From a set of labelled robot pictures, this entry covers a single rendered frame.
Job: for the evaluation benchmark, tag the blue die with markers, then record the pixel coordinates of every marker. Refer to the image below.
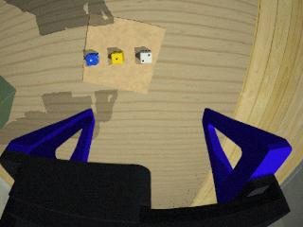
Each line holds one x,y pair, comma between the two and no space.
92,59

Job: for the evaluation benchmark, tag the tan mat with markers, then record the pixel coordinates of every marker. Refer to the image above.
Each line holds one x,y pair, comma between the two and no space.
107,34

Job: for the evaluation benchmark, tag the yellow die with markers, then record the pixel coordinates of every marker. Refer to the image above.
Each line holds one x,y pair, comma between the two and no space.
117,57

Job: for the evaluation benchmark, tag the white dice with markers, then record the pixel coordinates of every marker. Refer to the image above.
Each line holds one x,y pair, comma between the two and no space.
145,56

